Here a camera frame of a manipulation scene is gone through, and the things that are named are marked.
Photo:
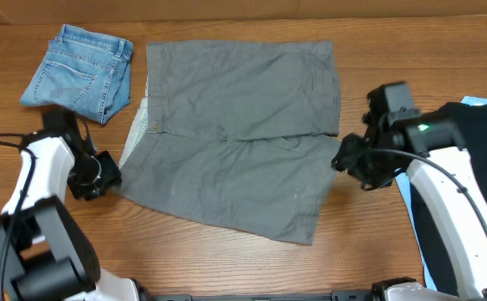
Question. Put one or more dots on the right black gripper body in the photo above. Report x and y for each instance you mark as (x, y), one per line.
(349, 154)

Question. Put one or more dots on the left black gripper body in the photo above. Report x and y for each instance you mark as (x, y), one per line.
(93, 174)

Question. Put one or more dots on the grey shorts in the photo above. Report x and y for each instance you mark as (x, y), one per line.
(237, 135)

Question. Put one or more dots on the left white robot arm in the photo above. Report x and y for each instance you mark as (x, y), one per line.
(44, 255)

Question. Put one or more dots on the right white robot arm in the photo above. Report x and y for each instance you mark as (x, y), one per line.
(431, 151)

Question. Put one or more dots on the light blue garment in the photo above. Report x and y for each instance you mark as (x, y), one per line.
(403, 184)

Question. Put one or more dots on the folded blue denim shorts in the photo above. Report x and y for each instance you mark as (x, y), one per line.
(86, 72)

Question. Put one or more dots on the black t-shirt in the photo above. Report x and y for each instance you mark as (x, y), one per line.
(471, 118)

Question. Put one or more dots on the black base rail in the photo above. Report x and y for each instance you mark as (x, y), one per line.
(374, 293)

